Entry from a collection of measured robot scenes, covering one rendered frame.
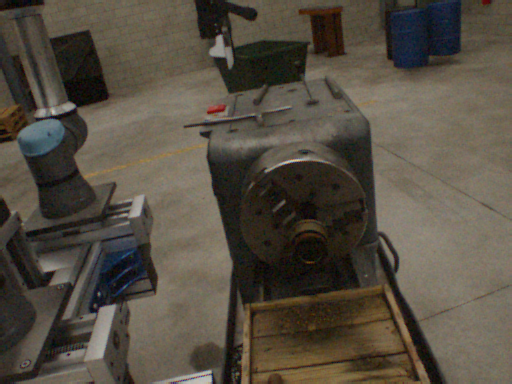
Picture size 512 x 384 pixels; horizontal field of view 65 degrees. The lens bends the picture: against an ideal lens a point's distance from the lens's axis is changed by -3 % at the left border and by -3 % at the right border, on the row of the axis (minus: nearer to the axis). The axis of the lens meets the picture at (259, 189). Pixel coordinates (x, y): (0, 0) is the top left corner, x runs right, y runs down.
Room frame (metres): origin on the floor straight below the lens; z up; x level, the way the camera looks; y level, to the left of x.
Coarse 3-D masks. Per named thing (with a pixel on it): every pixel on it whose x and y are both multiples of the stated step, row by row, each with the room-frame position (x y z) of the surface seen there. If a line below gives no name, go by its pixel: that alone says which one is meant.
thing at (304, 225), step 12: (300, 228) 0.77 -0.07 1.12; (312, 228) 0.76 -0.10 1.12; (324, 228) 0.79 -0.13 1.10; (288, 240) 0.79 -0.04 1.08; (300, 240) 0.74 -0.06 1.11; (312, 240) 0.73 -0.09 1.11; (324, 240) 0.74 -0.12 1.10; (300, 252) 0.78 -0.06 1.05; (312, 252) 0.78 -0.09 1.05; (324, 252) 0.73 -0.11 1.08; (300, 264) 0.73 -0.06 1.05; (312, 264) 0.73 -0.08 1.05
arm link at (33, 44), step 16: (16, 0) 1.14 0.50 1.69; (32, 0) 1.16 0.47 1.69; (16, 16) 1.15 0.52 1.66; (32, 16) 1.17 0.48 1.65; (16, 32) 1.15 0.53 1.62; (32, 32) 1.16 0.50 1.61; (32, 48) 1.15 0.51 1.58; (48, 48) 1.18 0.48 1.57; (32, 64) 1.15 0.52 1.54; (48, 64) 1.17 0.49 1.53; (32, 80) 1.15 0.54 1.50; (48, 80) 1.16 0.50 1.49; (48, 96) 1.15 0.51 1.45; (64, 96) 1.19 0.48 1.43; (48, 112) 1.14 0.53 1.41; (64, 112) 1.15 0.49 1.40; (80, 128) 1.19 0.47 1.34; (80, 144) 1.16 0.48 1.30
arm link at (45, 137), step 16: (32, 128) 1.06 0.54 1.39; (48, 128) 1.04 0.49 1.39; (64, 128) 1.11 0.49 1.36; (32, 144) 1.00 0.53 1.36; (48, 144) 1.01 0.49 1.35; (64, 144) 1.04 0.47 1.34; (32, 160) 1.00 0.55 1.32; (48, 160) 1.00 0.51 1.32; (64, 160) 1.03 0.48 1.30; (32, 176) 1.03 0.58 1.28; (48, 176) 1.00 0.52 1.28; (64, 176) 1.01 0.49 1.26
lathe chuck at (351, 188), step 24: (264, 168) 0.91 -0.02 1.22; (288, 168) 0.88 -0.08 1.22; (312, 168) 0.87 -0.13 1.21; (336, 168) 0.87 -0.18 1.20; (288, 192) 0.88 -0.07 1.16; (312, 192) 0.88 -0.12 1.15; (336, 192) 0.87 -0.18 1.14; (360, 192) 0.86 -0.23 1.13; (240, 216) 0.89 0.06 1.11; (264, 216) 0.88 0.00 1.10; (312, 216) 0.94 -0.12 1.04; (264, 240) 0.88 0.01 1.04; (336, 240) 0.87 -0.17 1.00
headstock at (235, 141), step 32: (288, 96) 1.40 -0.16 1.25; (320, 96) 1.32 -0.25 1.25; (224, 128) 1.17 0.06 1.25; (256, 128) 1.11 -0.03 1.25; (288, 128) 1.07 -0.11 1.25; (320, 128) 1.05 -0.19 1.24; (352, 128) 1.03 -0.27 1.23; (224, 160) 1.05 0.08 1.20; (352, 160) 1.02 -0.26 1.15; (224, 192) 1.05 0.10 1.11; (224, 224) 1.06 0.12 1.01; (256, 256) 1.04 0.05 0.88
